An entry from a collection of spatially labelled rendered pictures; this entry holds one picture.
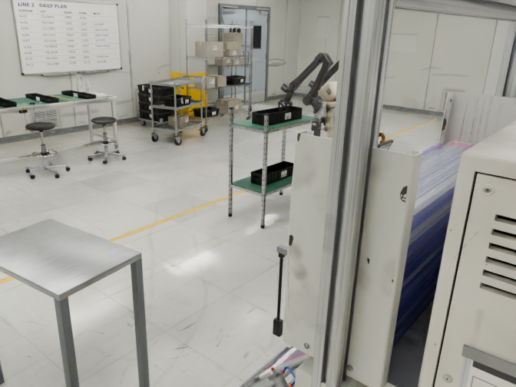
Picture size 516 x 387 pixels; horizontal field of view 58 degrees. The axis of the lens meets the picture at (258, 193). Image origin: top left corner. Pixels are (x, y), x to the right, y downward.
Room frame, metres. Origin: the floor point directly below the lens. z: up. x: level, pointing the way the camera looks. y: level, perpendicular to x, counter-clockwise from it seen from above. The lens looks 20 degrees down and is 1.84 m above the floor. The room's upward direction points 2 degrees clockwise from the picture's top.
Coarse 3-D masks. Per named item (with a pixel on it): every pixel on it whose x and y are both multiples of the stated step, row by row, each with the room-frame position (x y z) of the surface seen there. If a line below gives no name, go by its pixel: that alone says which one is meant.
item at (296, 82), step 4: (316, 56) 3.95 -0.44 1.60; (320, 56) 3.93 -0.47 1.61; (316, 60) 3.95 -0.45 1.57; (312, 64) 4.01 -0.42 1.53; (316, 64) 3.99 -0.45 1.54; (308, 68) 4.03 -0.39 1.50; (312, 68) 4.01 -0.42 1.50; (304, 72) 4.06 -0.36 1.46; (308, 72) 4.03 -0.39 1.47; (300, 76) 4.08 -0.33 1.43; (304, 76) 4.06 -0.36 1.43; (296, 80) 4.10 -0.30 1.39; (300, 80) 4.08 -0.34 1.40; (296, 84) 4.10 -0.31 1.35
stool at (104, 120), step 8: (96, 120) 6.12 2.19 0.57; (104, 120) 6.15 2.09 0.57; (112, 120) 6.18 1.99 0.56; (104, 128) 6.23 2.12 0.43; (104, 136) 6.22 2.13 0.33; (104, 144) 6.10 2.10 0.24; (112, 144) 6.16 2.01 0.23; (96, 152) 6.40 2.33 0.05; (104, 152) 6.21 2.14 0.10; (112, 152) 6.33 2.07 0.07; (104, 160) 5.99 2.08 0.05
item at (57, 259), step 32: (32, 224) 2.25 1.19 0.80; (64, 224) 2.26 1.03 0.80; (0, 256) 1.88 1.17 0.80; (32, 256) 1.89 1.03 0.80; (64, 256) 1.90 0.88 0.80; (96, 256) 1.91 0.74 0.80; (128, 256) 1.92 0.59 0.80; (64, 288) 1.64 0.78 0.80; (64, 320) 1.60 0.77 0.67; (64, 352) 1.59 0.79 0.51; (0, 384) 1.95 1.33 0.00
